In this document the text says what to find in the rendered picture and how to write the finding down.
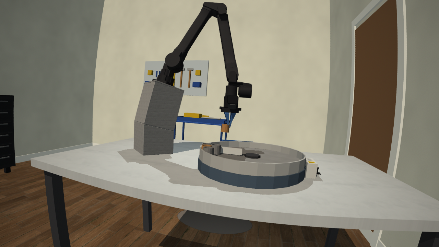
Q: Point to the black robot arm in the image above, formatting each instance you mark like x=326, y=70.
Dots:
x=174, y=61

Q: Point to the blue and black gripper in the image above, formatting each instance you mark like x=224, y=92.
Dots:
x=232, y=112

